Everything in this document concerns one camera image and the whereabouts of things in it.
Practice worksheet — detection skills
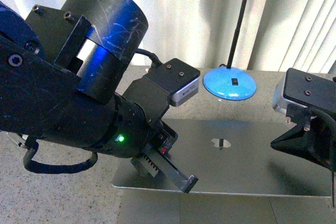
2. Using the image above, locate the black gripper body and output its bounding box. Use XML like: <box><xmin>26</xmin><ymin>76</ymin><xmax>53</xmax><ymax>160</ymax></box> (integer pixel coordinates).
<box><xmin>103</xmin><ymin>58</ymin><xmax>200</xmax><ymax>158</ymax></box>

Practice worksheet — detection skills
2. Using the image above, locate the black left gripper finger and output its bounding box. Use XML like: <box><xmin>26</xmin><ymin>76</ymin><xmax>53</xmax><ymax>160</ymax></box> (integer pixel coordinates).
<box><xmin>131</xmin><ymin>153</ymin><xmax>198</xmax><ymax>193</ymax></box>

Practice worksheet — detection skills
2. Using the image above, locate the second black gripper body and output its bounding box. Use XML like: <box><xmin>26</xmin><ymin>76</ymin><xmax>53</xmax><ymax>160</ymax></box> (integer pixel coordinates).
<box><xmin>270</xmin><ymin>68</ymin><xmax>335</xmax><ymax>169</ymax></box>

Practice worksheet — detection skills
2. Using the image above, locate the silver laptop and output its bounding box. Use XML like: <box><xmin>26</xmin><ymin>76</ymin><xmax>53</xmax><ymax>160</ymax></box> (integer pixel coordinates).
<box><xmin>112</xmin><ymin>118</ymin><xmax>332</xmax><ymax>198</ymax></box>

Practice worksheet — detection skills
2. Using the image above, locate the blue lamp base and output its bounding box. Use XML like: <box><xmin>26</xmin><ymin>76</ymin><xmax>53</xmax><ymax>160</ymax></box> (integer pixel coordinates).
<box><xmin>203</xmin><ymin>67</ymin><xmax>257</xmax><ymax>101</ymax></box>

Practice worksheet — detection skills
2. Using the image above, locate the black lamp pole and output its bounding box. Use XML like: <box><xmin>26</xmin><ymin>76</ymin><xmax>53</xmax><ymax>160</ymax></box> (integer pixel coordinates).
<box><xmin>226</xmin><ymin>0</ymin><xmax>247</xmax><ymax>69</ymax></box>

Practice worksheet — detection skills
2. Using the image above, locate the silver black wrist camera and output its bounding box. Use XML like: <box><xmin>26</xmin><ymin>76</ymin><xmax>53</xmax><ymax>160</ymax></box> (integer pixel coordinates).
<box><xmin>170</xmin><ymin>78</ymin><xmax>199</xmax><ymax>107</ymax></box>

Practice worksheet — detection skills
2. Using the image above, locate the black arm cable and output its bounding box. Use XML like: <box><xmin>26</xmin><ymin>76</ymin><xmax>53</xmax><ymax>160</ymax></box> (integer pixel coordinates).
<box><xmin>23</xmin><ymin>140</ymin><xmax>99</xmax><ymax>175</ymax></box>

